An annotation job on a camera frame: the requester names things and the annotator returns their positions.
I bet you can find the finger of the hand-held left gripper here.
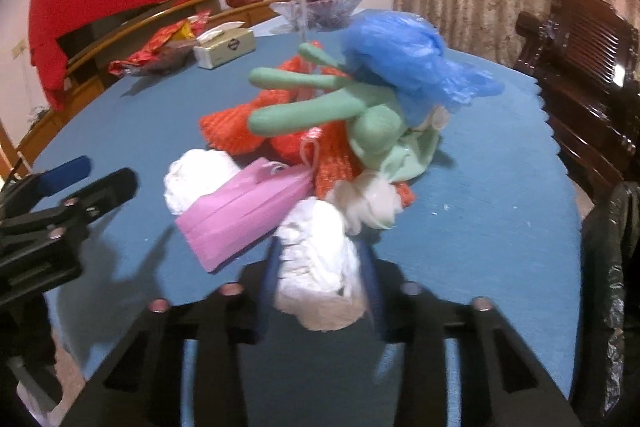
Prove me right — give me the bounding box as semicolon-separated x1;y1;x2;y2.
0;156;93;210
0;167;139;253

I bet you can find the glass fruit bowl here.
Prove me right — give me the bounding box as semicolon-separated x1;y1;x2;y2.
270;0;367;34

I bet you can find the blue plastic bag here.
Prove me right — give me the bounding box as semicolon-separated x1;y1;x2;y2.
340;9;503;128

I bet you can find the white tissue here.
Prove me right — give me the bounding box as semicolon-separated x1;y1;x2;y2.
330;172;403;236
164;148;242;216
272;197;369;333

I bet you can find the blue tablecloth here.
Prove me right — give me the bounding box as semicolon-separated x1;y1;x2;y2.
27;9;583;405

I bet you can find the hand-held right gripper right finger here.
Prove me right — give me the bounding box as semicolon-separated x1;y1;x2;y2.
357;247;583;427

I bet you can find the white tissue box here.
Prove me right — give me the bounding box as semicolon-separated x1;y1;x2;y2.
194;22;257;70

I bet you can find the black trash bag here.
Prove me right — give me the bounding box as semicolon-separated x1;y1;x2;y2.
567;181;640;427

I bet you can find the green rubber glove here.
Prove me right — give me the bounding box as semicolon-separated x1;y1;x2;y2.
247;42;444;185

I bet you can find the orange foam fruit net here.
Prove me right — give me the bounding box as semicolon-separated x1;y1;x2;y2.
199;56;321;155
270;129;417;208

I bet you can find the red foil snack bag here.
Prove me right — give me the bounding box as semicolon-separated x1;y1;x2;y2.
109;9;213;78

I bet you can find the pink face mask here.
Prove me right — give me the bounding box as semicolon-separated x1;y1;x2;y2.
175;157;314;275

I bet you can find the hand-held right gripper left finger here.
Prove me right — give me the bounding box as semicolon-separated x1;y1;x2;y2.
60;249;281;427

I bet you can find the dark wooden armchair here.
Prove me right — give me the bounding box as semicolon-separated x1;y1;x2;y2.
515;0;640;208

